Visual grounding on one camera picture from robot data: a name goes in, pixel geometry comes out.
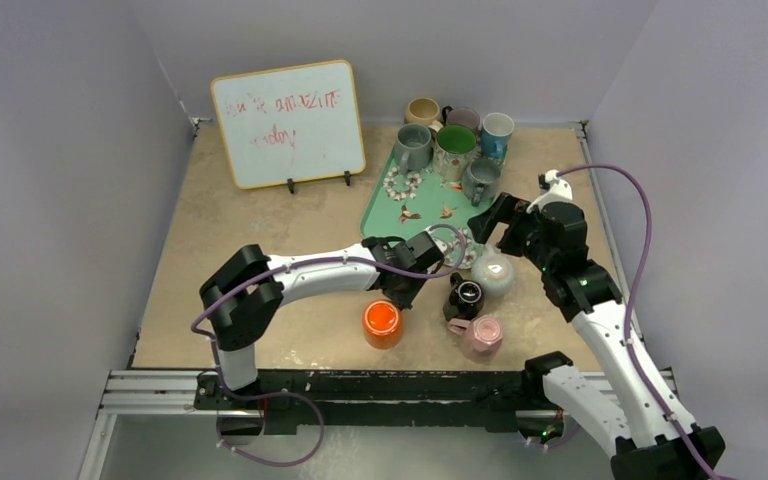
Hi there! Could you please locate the grey-blue upside-down mug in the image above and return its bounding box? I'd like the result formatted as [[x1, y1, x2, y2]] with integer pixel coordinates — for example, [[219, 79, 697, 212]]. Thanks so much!
[[461, 158, 502, 207]]

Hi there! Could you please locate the black mug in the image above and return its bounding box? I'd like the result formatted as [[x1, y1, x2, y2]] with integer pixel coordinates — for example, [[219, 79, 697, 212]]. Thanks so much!
[[442, 273, 485, 322]]

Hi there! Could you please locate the orange mug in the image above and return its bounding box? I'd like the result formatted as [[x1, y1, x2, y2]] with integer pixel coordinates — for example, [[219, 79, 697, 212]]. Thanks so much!
[[361, 300, 403, 349]]

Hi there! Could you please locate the blue teal mug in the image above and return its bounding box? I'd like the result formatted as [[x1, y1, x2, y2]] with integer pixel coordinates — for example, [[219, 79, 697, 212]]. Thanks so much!
[[480, 112, 515, 160]]

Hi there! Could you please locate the cream white mug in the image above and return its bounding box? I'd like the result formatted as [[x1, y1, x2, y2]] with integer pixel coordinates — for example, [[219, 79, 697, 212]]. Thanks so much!
[[429, 122, 478, 182]]

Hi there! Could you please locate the mauve purple mug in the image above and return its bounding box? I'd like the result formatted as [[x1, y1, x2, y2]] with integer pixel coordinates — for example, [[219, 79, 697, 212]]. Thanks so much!
[[441, 106, 482, 134]]

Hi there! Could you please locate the pink faceted mug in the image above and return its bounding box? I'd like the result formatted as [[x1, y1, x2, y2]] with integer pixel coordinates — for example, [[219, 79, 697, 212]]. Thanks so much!
[[447, 315, 504, 363]]

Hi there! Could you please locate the grey mug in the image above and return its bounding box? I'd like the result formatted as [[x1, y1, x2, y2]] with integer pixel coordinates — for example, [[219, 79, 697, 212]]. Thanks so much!
[[393, 123, 433, 176]]

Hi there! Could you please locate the beige brown mug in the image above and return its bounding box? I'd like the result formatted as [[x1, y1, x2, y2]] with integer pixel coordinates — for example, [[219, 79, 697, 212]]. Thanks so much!
[[404, 97, 443, 126]]

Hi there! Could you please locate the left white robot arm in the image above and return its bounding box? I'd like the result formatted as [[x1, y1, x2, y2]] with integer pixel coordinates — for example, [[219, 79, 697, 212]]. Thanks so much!
[[191, 231, 446, 409]]

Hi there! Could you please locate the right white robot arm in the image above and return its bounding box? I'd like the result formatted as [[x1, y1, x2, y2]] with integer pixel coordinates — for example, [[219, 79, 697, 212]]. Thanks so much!
[[468, 193, 725, 479]]

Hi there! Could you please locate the white speckled mug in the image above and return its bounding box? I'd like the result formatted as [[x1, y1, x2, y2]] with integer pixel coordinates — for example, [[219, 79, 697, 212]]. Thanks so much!
[[471, 245, 516, 298]]

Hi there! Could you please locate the green floral tray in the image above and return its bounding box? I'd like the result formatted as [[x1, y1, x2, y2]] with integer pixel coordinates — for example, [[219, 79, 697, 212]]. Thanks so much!
[[360, 124, 493, 269]]

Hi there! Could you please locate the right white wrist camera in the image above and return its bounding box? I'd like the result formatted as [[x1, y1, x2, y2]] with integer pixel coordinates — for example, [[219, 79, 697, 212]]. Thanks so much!
[[526, 169, 573, 214]]

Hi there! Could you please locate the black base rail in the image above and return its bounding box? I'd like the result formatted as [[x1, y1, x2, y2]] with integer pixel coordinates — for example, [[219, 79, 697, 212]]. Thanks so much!
[[99, 367, 683, 439]]

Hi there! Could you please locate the white whiteboard yellow frame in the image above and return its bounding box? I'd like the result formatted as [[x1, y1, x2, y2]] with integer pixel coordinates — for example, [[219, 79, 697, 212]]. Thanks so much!
[[210, 59, 366, 190]]

